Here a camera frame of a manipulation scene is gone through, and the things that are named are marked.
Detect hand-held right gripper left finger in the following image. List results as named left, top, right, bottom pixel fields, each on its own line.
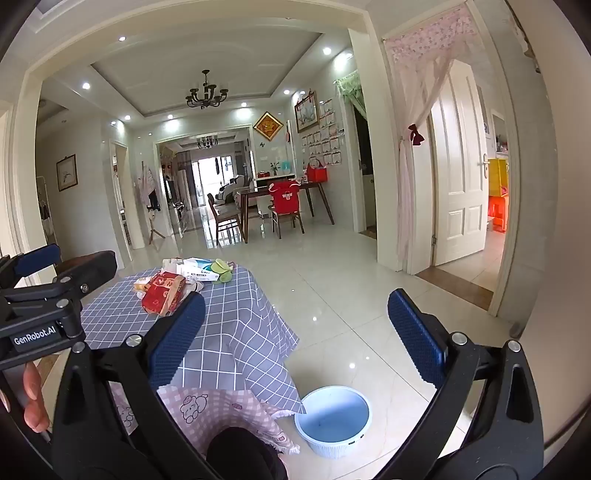
left=53, top=292, right=208, bottom=480

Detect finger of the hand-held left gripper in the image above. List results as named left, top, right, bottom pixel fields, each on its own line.
left=0, top=250, right=118, bottom=339
left=0, top=244, right=62, bottom=291

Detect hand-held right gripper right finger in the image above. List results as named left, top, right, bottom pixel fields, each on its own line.
left=374, top=288, right=546, bottom=480

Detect red snack packet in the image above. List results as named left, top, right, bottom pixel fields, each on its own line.
left=141, top=272, right=188, bottom=316

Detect white cardboard box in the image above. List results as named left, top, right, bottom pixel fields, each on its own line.
left=178, top=257, right=222, bottom=282

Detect white plastic waste basket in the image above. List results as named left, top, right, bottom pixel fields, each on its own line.
left=294, top=386, right=372, bottom=462

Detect person's left hand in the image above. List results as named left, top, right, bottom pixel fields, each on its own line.
left=21, top=362, right=51, bottom=435

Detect brown bench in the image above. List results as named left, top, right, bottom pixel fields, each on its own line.
left=59, top=257, right=95, bottom=274

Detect grey checked tablecloth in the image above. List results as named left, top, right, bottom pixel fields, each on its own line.
left=81, top=265, right=305, bottom=416

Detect pink checked bear-print cloth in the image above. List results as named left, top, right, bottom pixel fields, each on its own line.
left=108, top=385, right=301, bottom=455

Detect small framed picture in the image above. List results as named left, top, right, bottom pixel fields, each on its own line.
left=56, top=154, right=78, bottom=192

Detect coat rack with clothes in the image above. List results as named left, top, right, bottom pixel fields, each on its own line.
left=136, top=161, right=167, bottom=245

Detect wooden dining chair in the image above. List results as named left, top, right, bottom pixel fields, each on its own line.
left=207, top=193, right=245, bottom=245

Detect person's black trouser leg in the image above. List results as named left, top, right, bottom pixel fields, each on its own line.
left=205, top=427, right=289, bottom=480

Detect orange plastic stool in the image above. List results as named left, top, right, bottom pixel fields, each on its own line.
left=487, top=194, right=509, bottom=232

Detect pink floral curtain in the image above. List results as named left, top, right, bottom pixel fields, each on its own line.
left=383, top=4, right=478, bottom=273

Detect white massage chair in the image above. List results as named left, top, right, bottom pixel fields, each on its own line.
left=219, top=175, right=247, bottom=206

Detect white panel door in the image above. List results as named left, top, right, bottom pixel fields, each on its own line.
left=429, top=60, right=490, bottom=267

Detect wooden chair with red cloth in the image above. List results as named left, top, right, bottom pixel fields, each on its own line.
left=268, top=180, right=305, bottom=239

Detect wooden dining table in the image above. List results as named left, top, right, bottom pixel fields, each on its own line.
left=235, top=178, right=335, bottom=244

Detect red cloth on chair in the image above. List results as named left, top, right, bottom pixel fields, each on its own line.
left=269, top=180, right=301, bottom=214

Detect yellow cabinet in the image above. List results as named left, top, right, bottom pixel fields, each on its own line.
left=488, top=158, right=509, bottom=197

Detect large black chandelier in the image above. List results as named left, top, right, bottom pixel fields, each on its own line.
left=185, top=70, right=229, bottom=110

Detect framed flower painting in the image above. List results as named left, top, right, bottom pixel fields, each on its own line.
left=294, top=90, right=320, bottom=134

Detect green curtain valance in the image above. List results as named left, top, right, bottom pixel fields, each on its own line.
left=335, top=70, right=368, bottom=121

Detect wall of certificates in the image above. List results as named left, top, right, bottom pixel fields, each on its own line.
left=301, top=97, right=345, bottom=167

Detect red diamond wall decoration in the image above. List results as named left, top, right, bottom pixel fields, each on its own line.
left=252, top=111, right=284, bottom=140

